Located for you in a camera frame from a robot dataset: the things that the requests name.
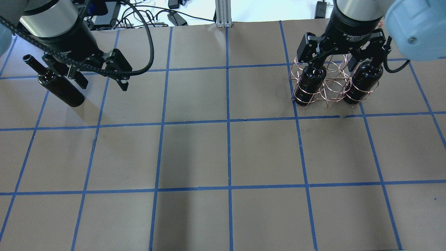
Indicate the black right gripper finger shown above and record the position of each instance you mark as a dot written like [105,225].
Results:
[373,51]
[308,50]

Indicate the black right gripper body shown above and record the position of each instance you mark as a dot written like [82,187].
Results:
[351,27]

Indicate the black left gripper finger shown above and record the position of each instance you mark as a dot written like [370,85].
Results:
[77,76]
[122,81]

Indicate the dark wine bottle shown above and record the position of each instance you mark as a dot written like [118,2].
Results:
[57,85]

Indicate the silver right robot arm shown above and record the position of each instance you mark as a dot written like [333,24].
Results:
[417,28]

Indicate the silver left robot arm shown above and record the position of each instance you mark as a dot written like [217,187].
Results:
[59,29]

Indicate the dark bottle in basket left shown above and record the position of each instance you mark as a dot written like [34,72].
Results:
[309,84]

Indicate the dark bottle in basket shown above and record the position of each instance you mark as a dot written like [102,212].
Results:
[365,77]
[309,84]

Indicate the dark bottle in basket right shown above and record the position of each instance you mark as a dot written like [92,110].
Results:
[365,77]

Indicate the black power adapter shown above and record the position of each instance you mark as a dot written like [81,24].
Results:
[176,19]

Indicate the copper wire wine basket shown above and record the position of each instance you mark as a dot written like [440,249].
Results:
[336,83]

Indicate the aluminium frame post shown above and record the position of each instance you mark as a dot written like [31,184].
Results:
[223,13]

